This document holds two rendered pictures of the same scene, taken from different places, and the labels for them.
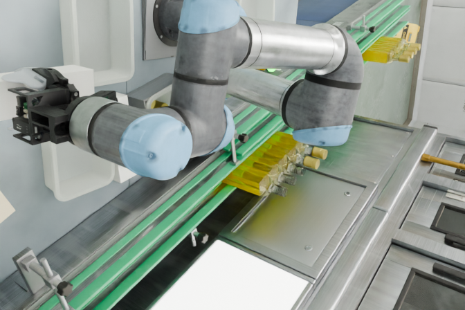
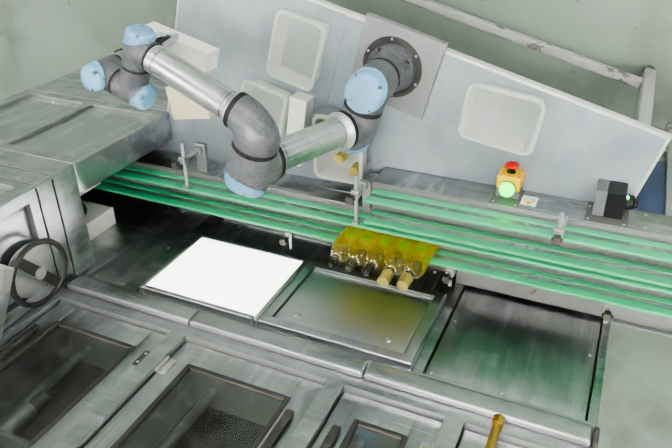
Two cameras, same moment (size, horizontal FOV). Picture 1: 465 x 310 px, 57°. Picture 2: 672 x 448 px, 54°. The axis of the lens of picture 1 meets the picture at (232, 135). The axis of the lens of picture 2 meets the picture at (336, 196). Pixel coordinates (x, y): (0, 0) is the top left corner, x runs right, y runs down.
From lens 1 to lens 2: 1.85 m
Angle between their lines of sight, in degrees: 64
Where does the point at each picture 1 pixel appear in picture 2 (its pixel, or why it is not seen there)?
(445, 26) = not seen: outside the picture
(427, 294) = (257, 406)
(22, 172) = not seen: hidden behind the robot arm
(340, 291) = (246, 336)
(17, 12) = (262, 10)
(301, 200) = (369, 306)
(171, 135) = (87, 71)
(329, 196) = (379, 325)
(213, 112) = (122, 81)
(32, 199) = not seen: hidden behind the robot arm
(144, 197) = (293, 186)
